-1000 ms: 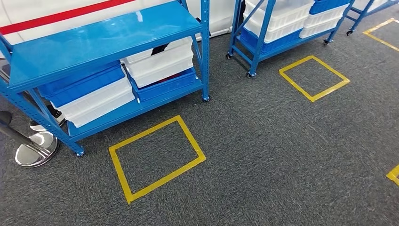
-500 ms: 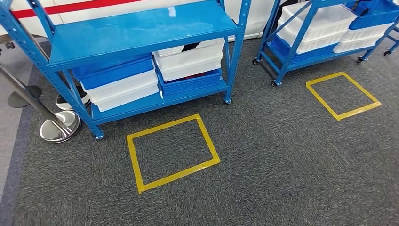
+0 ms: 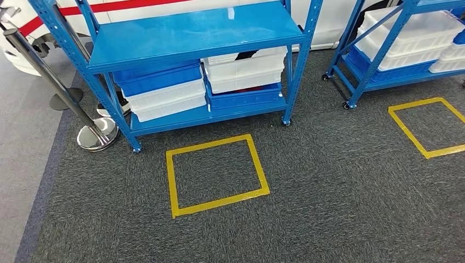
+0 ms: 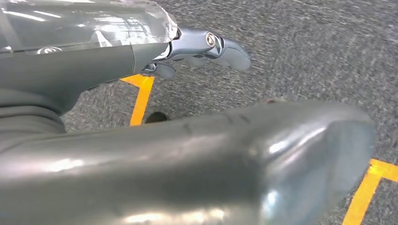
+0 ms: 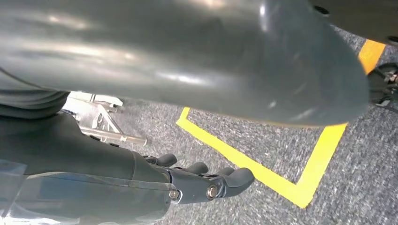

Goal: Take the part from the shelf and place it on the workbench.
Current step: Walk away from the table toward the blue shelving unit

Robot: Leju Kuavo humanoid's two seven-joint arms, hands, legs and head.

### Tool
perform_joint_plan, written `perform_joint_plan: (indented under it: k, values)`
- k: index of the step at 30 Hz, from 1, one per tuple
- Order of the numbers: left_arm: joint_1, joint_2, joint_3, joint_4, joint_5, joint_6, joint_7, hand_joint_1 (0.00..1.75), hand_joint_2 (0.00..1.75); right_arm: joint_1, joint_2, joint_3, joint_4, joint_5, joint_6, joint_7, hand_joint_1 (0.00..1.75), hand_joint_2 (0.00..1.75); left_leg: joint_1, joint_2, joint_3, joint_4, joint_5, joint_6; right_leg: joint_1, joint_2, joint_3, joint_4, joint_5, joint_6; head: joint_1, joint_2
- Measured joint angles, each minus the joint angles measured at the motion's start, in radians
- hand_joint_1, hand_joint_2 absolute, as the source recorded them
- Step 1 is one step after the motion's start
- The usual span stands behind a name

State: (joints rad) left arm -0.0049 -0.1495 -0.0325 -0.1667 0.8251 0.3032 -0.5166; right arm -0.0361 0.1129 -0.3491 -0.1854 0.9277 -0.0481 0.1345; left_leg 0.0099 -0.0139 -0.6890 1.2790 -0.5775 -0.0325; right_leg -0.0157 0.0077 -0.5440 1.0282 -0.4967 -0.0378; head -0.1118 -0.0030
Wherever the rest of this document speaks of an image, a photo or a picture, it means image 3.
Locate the blue metal shelf rack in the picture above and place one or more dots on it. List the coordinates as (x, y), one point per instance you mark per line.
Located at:
(181, 32)

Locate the blue wheeled shelf rack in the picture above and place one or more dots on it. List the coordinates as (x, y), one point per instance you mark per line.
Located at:
(399, 82)

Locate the red plastic bin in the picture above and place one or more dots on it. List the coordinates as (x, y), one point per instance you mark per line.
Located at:
(250, 89)

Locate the white plastic crate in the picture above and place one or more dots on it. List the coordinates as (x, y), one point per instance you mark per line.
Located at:
(417, 32)
(163, 96)
(450, 58)
(170, 110)
(243, 69)

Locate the yellow floor tape square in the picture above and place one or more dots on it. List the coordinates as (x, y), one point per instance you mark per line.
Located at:
(172, 181)
(408, 130)

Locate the person's black white shoe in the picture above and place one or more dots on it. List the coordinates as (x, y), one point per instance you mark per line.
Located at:
(123, 109)

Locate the white car red stripe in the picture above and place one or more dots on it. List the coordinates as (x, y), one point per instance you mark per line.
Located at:
(327, 21)

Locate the chrome stanchion post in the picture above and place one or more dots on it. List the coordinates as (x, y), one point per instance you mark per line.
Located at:
(96, 136)

